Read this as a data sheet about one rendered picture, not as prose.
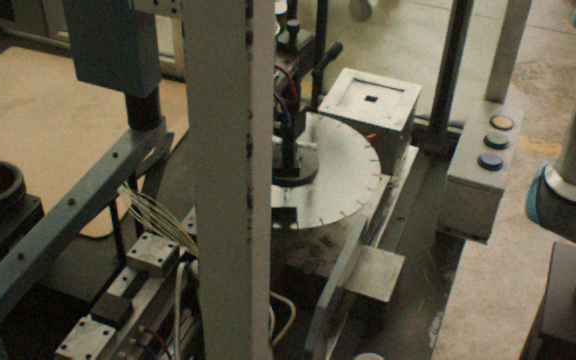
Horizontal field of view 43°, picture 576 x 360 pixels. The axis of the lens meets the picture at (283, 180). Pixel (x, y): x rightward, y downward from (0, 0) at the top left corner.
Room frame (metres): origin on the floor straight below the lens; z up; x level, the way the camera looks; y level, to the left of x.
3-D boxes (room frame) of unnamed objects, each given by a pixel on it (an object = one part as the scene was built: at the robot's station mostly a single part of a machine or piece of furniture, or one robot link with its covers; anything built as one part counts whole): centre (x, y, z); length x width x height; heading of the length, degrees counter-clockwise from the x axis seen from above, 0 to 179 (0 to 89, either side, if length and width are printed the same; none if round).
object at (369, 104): (1.30, -0.18, 0.82); 0.18 x 0.18 x 0.15; 69
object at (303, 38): (0.93, -0.01, 1.17); 0.06 x 0.05 x 0.20; 150
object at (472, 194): (1.17, -0.41, 0.82); 0.28 x 0.11 x 0.15; 159
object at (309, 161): (1.01, -0.01, 0.96); 0.11 x 0.11 x 0.03
